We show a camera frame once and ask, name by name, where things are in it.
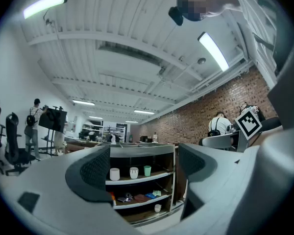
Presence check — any white curved desk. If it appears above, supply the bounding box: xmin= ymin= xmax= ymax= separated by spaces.
xmin=201 ymin=130 xmax=241 ymax=152

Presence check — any person's white jersey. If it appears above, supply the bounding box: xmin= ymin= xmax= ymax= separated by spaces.
xmin=229 ymin=0 xmax=278 ymax=89

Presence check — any black screen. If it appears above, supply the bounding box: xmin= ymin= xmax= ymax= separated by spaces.
xmin=38 ymin=107 xmax=68 ymax=133

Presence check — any black screen stand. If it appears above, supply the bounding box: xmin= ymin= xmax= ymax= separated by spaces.
xmin=41 ymin=130 xmax=64 ymax=157

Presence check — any black head-mounted camera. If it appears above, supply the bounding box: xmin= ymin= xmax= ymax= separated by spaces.
xmin=168 ymin=6 xmax=185 ymax=26

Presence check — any white storage shelving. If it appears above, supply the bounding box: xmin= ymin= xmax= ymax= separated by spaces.
xmin=81 ymin=122 xmax=126 ymax=143

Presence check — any stainless steel shelving cart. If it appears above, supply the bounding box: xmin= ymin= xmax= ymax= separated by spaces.
xmin=65 ymin=141 xmax=188 ymax=226

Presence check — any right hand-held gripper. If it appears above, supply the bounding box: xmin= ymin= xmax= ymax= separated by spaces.
xmin=234 ymin=108 xmax=263 ymax=141

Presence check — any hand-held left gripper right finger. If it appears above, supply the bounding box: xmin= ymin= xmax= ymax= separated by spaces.
xmin=161 ymin=128 xmax=294 ymax=235

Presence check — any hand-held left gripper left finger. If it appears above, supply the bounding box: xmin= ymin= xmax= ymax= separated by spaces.
xmin=0 ymin=144 xmax=145 ymax=235

